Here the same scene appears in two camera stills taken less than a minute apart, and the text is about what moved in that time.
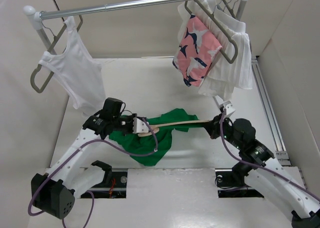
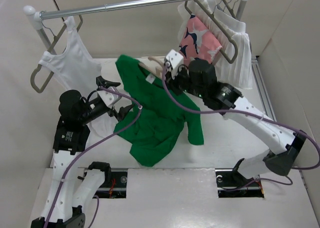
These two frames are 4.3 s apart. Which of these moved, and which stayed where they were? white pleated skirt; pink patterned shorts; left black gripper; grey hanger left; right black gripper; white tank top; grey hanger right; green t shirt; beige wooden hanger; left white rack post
Moved: beige wooden hanger; right black gripper; green t shirt; left black gripper
Stayed: left white rack post; white tank top; grey hanger left; white pleated skirt; grey hanger right; pink patterned shorts
